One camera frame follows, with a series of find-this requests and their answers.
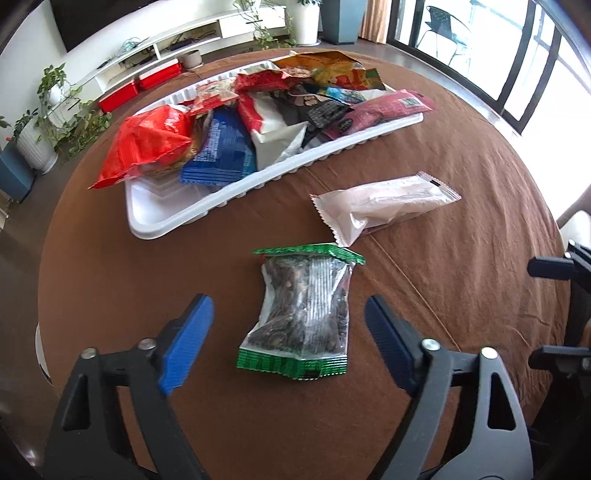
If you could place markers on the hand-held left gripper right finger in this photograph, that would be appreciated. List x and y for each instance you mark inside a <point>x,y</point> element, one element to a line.
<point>390,344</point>

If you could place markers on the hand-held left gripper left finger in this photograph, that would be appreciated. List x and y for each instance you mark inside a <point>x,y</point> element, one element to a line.
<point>187,346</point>

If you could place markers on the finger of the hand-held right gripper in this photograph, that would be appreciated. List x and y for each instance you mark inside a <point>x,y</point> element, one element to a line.
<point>549,267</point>
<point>554,358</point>

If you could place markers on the clear green-edged snack packet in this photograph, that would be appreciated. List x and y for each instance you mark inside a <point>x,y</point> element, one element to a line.
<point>300,314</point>

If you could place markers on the pale pink long packet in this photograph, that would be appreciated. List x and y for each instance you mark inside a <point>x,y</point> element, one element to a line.
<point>383,203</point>

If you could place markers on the white plastic tray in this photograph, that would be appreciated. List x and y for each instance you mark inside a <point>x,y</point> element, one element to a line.
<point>152,207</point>

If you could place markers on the blue snack packet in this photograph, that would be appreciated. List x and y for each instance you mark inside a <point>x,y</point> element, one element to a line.
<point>221,157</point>

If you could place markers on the large red snack packet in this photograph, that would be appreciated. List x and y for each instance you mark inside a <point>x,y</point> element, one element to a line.
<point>143,143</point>

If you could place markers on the white snack packet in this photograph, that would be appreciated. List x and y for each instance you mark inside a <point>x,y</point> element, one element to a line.
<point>281,143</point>

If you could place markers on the pink snack packet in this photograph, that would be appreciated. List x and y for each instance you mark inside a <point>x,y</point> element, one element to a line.
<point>383,110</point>

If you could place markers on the black snack packet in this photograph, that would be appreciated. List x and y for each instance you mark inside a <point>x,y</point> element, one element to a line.
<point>323,113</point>

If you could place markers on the red white printed packet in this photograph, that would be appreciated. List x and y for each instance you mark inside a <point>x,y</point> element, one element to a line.
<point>249,108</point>

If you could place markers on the light blue chips packet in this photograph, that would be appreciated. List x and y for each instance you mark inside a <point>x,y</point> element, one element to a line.
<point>346,95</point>

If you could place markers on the orange snack packet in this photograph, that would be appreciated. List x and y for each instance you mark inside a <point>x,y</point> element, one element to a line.
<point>337,69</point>

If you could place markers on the grey mesh office chair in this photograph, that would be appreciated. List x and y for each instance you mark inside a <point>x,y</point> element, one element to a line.
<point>577,304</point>

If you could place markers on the black framed sliding glass door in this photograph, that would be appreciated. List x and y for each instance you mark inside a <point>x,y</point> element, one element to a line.
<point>521,60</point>

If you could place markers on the plant in white ribbed pot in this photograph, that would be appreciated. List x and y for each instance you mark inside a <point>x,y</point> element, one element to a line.
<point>37,152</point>

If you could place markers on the dark balcony chair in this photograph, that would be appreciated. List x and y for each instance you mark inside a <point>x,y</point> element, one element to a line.
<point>441,21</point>

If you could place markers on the trailing pothos on stand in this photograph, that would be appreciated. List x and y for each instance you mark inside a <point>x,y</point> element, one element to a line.
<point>55,92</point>

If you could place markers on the empty grey round pot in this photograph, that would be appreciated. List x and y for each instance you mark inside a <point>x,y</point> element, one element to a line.
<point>191,60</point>

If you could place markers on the beige curtain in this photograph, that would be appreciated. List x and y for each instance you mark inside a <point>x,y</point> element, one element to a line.
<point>376,18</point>

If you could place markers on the teal ornament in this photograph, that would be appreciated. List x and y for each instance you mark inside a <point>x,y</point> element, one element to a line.
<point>131,45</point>

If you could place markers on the large-leaf plant in grey pot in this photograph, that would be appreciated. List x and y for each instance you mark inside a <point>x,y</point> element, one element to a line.
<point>339,23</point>

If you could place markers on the white television cabinet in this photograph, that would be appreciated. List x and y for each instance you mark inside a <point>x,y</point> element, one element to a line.
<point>240,25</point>

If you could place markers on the trailing plant in white pot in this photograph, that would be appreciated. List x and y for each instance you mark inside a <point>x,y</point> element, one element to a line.
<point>263,27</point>

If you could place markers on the plant in tall white pot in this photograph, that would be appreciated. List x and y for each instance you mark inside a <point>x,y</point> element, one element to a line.
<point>304,23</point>

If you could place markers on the black wall television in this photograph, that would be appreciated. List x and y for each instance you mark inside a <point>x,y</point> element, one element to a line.
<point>92,18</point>

